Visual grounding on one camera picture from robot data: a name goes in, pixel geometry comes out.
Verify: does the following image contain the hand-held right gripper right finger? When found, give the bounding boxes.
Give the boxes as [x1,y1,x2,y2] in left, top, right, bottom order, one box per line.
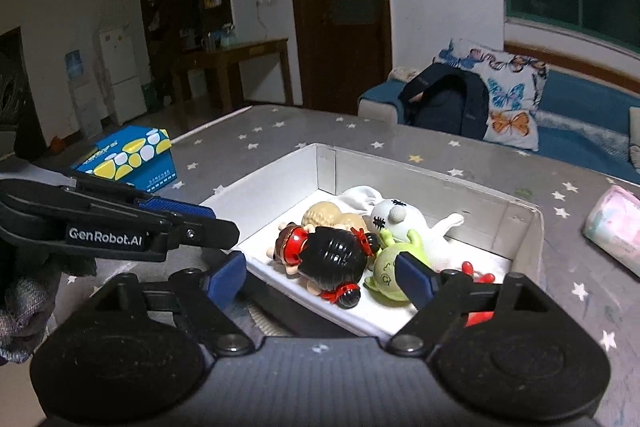
[387,252,543,355]

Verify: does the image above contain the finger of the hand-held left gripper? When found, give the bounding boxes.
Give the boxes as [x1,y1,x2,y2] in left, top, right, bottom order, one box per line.
[62,177,217,222]
[0,192,241,263]

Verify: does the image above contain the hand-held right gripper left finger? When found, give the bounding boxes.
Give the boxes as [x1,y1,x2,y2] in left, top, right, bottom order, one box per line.
[95,251,253,355]

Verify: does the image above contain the green alien toy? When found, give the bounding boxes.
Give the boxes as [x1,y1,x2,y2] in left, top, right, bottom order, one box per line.
[364,229,431,305]

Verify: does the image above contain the red toy figure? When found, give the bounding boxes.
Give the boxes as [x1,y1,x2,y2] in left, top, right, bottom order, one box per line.
[457,261,497,328]

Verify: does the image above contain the black-haired doll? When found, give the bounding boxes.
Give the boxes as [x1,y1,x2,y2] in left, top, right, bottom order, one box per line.
[267,222,382,309]

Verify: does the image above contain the white cardboard box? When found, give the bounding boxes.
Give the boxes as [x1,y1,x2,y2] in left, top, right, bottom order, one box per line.
[200,143,545,340]

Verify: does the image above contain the person's left hand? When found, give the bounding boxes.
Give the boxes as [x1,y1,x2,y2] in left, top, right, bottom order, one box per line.
[0,252,98,365]

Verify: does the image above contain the white rabbit plush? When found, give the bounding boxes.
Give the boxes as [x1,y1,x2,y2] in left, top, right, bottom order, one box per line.
[340,186,466,273]

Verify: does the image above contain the water dispenser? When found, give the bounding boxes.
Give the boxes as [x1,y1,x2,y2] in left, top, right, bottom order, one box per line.
[65,49,103,138]

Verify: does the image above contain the blue yellow tissue box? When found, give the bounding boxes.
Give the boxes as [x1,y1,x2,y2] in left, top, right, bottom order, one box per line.
[72,125,178,194]

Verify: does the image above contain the beige toy figure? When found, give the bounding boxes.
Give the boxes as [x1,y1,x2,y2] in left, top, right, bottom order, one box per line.
[300,202,371,239]

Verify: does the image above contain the white refrigerator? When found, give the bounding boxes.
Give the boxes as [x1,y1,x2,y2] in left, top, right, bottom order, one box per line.
[97,27,141,125]

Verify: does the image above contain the grey star-print cover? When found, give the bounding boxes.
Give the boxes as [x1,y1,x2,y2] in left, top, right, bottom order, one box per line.
[50,104,640,408]

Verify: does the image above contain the black backpack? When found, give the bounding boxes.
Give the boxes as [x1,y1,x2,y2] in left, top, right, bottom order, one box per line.
[398,62,490,142]

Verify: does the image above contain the wooden side table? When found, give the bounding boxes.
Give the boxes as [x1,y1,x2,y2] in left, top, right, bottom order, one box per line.
[172,38,293,110]

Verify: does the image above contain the dark wooden cabinet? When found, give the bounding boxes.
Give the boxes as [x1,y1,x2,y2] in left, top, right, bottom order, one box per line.
[140,0,233,108]

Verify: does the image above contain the butterfly print pillow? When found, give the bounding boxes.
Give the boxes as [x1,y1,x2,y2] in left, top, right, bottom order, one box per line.
[432,38,549,152]

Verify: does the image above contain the large pastel tissue pack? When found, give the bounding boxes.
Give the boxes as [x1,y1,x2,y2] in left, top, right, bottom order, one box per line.
[582,185,640,278]

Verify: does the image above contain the brown wooden door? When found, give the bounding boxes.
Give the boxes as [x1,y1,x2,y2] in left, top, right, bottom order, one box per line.
[285,0,391,115]

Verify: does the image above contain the blue sofa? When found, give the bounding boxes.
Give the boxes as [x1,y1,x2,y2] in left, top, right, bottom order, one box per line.
[357,67,640,184]

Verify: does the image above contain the grey pillow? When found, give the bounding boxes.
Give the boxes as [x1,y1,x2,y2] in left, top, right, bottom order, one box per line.
[627,107,640,168]

